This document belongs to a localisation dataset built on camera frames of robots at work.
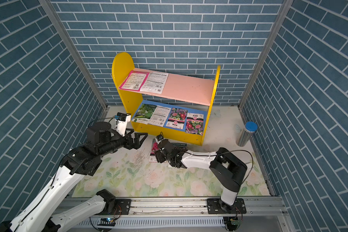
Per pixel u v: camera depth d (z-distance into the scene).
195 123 0.92
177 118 0.94
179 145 0.98
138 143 0.58
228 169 0.48
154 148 0.96
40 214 0.38
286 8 0.71
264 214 0.72
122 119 0.55
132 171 0.86
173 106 1.02
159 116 0.96
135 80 0.77
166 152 0.66
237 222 0.69
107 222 0.72
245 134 0.87
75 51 0.87
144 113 0.96
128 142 0.56
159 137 0.77
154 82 0.76
